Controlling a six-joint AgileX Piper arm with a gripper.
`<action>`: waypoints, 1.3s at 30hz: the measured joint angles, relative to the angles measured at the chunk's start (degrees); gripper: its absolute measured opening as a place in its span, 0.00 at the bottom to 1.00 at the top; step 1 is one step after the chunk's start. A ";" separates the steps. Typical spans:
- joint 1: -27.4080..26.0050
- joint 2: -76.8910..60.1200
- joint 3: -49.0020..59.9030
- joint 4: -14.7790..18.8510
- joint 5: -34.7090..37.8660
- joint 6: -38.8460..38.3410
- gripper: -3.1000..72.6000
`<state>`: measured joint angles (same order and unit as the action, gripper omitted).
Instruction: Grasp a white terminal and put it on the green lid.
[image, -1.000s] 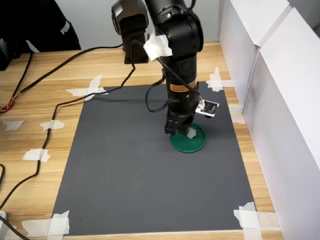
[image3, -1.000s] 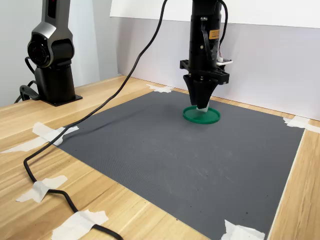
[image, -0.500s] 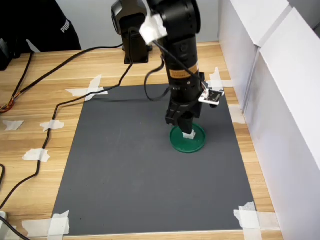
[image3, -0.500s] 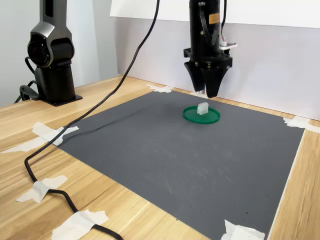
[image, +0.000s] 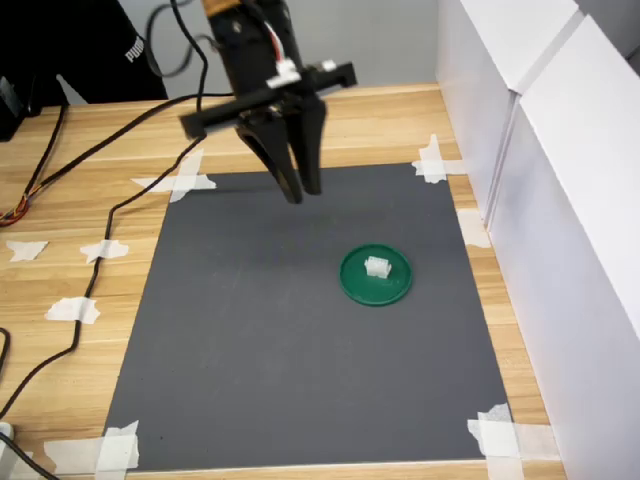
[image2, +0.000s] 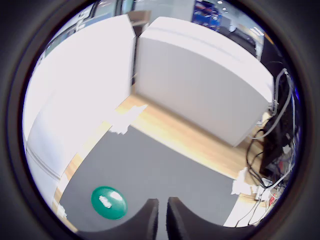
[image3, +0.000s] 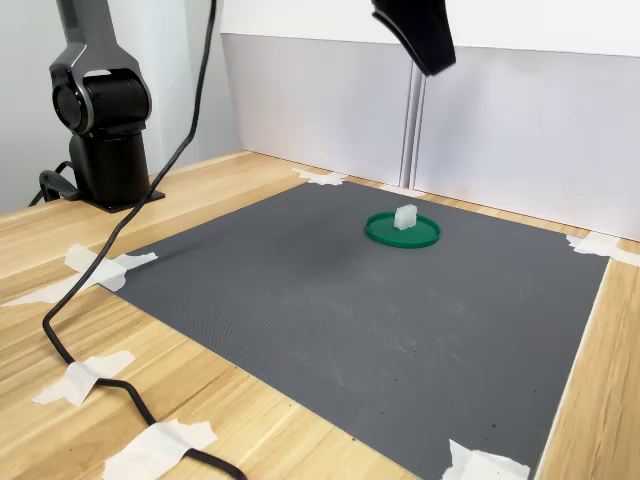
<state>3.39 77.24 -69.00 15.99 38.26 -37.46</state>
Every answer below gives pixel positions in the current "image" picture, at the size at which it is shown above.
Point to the person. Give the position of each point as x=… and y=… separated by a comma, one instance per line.
x=75, y=40

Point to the small white plastic terminal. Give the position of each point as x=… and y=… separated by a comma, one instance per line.
x=377, y=267

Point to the white masking tape piece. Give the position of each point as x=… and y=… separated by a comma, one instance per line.
x=431, y=167
x=112, y=249
x=474, y=230
x=500, y=440
x=25, y=249
x=185, y=181
x=117, y=447
x=65, y=310

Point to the round green lid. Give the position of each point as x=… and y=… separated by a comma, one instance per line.
x=360, y=290

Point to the white partition panel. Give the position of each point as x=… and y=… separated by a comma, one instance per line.
x=465, y=100
x=575, y=250

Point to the dark grey mat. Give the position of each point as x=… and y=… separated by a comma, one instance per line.
x=275, y=350

